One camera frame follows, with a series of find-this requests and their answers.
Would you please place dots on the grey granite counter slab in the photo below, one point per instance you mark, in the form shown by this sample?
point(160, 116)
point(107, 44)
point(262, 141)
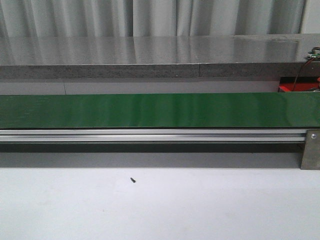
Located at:
point(272, 55)

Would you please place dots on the red plastic tray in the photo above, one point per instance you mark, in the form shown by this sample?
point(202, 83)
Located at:
point(303, 84)

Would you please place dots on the green conveyor belt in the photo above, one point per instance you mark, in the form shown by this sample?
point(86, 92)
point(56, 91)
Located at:
point(163, 110)

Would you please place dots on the small green circuit board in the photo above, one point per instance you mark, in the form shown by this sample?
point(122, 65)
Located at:
point(313, 54)

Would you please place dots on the grey pleated curtain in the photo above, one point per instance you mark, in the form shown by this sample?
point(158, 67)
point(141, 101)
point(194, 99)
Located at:
point(159, 18)

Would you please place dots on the aluminium conveyor side rail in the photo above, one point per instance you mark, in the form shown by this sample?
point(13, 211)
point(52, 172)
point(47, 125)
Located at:
point(153, 135)

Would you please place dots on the steel conveyor support bracket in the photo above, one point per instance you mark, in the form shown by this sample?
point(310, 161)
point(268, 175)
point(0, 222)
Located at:
point(311, 154)

